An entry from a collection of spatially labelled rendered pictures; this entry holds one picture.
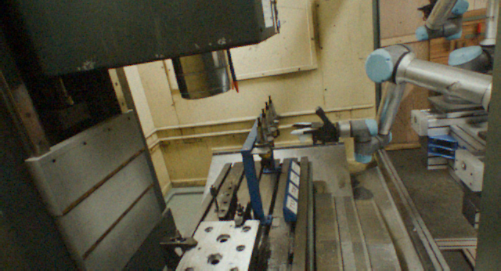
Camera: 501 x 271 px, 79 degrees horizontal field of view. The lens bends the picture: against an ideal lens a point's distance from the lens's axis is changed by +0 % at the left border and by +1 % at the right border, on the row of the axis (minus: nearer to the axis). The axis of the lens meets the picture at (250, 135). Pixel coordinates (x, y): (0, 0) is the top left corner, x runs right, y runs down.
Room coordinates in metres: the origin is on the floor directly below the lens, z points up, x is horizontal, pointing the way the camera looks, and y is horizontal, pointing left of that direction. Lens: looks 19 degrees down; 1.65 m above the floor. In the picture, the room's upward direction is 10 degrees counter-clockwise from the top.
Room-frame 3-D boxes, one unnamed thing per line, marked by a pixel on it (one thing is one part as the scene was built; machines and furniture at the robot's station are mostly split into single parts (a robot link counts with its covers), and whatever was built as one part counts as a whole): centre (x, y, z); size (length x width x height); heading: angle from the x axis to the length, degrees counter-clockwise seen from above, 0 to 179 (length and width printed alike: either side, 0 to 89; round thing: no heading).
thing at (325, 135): (1.25, -0.33, 1.16); 0.12 x 0.08 x 0.09; 76
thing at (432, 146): (1.25, -0.86, 0.98); 0.09 x 0.09 x 0.09; 77
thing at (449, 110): (1.32, -1.01, 1.13); 0.36 x 0.22 x 0.06; 77
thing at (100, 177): (1.02, 0.53, 1.16); 0.48 x 0.05 x 0.51; 166
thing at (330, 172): (1.53, -0.06, 0.75); 0.89 x 0.70 x 0.26; 76
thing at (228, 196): (1.17, 0.15, 0.93); 0.26 x 0.05 x 0.06; 171
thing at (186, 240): (0.88, 0.31, 0.97); 0.13 x 0.03 x 0.15; 76
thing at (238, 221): (0.99, 0.09, 0.97); 0.13 x 0.03 x 0.15; 166
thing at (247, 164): (1.06, 0.02, 1.05); 0.10 x 0.05 x 0.30; 76
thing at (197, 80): (0.91, 0.10, 1.55); 0.16 x 0.16 x 0.12
